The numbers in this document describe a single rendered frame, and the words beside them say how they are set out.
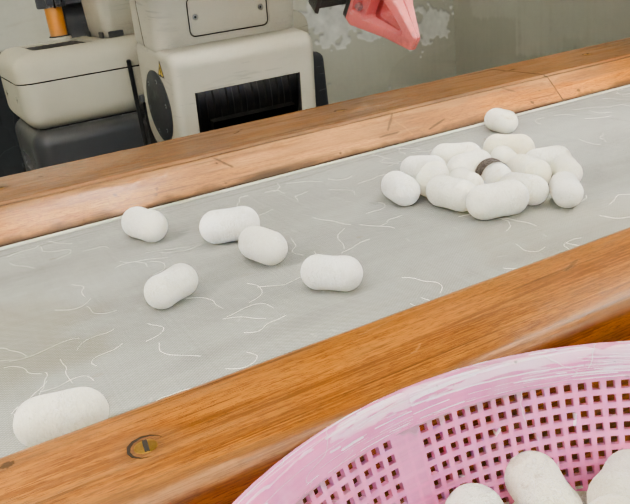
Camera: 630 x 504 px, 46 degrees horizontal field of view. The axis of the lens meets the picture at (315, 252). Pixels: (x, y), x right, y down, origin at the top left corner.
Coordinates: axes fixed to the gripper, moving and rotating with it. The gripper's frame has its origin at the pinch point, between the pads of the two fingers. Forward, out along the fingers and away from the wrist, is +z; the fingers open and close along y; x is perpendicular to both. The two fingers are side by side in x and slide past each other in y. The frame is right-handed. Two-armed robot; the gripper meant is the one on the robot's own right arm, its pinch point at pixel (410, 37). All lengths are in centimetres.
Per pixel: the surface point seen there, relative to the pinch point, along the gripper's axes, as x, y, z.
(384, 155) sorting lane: 3.2, -6.8, 9.0
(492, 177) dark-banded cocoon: -7.7, -8.2, 19.5
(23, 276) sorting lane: -0.3, -36.6, 12.8
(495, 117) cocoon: 0.5, 3.0, 9.9
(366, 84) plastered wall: 153, 109, -117
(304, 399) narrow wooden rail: -19.6, -30.6, 31.4
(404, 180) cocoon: -6.4, -13.2, 17.1
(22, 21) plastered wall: 123, -7, -142
